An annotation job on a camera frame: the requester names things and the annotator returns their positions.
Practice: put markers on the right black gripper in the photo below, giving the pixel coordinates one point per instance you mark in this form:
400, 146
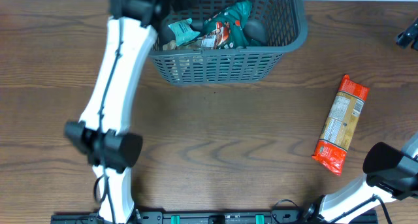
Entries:
410, 36

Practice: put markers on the teal snack pouch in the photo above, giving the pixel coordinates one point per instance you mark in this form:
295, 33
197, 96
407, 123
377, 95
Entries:
183, 32

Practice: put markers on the beige brown paper bag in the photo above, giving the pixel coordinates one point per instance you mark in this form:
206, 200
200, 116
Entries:
183, 46

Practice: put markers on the green Nescafe coffee bag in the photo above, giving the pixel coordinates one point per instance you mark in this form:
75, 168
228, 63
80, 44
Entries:
225, 29

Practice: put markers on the green lidded jar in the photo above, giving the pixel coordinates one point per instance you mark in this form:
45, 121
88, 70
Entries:
255, 30

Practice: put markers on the orange biscuit packet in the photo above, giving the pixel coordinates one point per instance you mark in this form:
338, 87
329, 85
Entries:
340, 125

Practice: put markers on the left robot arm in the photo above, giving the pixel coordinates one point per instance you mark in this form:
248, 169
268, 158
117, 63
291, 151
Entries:
102, 132

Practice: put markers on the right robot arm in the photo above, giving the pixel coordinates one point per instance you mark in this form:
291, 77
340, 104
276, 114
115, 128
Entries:
388, 175

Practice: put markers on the grey plastic laundry basket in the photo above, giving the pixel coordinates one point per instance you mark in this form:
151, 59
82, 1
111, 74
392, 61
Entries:
286, 29

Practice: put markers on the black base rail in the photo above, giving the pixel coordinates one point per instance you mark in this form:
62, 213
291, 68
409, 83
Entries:
273, 217

